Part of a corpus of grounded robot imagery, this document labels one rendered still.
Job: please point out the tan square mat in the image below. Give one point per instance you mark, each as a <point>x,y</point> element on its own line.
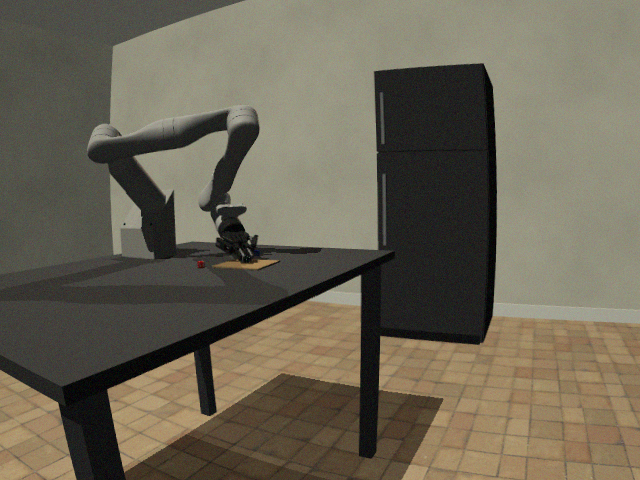
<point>254,265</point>

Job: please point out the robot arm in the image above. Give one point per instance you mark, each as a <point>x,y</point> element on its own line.
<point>107,145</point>

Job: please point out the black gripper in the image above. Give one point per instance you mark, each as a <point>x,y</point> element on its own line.
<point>232,231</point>

